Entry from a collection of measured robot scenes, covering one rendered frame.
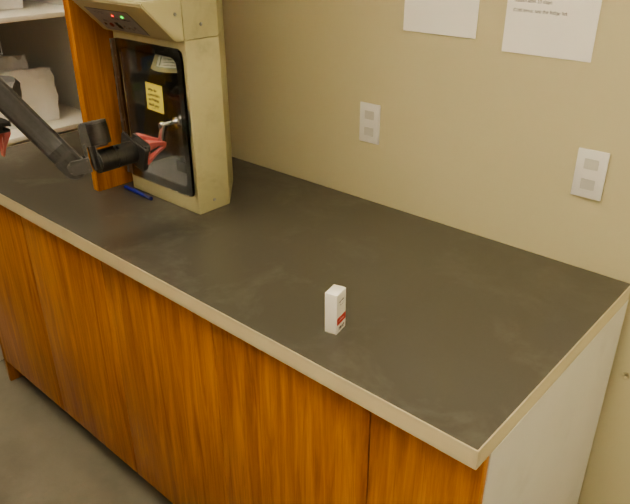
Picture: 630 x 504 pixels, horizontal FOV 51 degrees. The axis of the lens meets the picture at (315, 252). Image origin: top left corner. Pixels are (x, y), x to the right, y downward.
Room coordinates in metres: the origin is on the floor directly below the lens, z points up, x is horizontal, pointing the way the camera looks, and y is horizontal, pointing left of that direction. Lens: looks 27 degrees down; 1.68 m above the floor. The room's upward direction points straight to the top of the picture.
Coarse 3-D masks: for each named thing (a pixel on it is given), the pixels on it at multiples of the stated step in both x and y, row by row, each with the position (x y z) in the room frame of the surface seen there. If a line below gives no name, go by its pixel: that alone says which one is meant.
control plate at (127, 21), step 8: (88, 8) 1.80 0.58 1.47; (96, 8) 1.77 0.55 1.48; (96, 16) 1.82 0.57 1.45; (104, 16) 1.78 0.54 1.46; (128, 16) 1.69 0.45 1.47; (104, 24) 1.84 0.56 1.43; (120, 24) 1.77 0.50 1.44; (128, 24) 1.74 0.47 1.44; (136, 24) 1.70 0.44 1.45; (136, 32) 1.75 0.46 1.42; (144, 32) 1.72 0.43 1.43
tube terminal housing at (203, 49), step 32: (192, 0) 1.71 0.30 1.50; (192, 32) 1.70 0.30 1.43; (192, 64) 1.70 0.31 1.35; (224, 64) 1.90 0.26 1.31; (192, 96) 1.69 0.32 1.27; (224, 96) 1.83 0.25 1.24; (192, 128) 1.68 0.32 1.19; (224, 128) 1.76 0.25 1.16; (192, 160) 1.69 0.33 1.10; (224, 160) 1.76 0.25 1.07; (160, 192) 1.80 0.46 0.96; (224, 192) 1.75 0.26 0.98
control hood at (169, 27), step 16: (80, 0) 1.78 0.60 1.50; (96, 0) 1.72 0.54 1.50; (112, 0) 1.67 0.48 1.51; (128, 0) 1.64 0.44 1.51; (144, 0) 1.63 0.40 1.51; (160, 0) 1.64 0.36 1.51; (176, 0) 1.67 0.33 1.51; (144, 16) 1.63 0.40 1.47; (160, 16) 1.63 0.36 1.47; (176, 16) 1.67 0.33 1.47; (128, 32) 1.79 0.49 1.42; (160, 32) 1.67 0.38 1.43; (176, 32) 1.67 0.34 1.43
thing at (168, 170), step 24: (120, 48) 1.86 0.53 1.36; (144, 48) 1.78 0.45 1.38; (168, 48) 1.71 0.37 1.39; (120, 72) 1.87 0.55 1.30; (144, 72) 1.79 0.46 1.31; (168, 72) 1.71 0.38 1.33; (144, 96) 1.80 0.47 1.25; (168, 96) 1.72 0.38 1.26; (144, 120) 1.81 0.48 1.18; (168, 120) 1.73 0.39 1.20; (168, 144) 1.74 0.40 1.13; (168, 168) 1.75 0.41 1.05; (192, 168) 1.68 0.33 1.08; (192, 192) 1.68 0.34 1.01
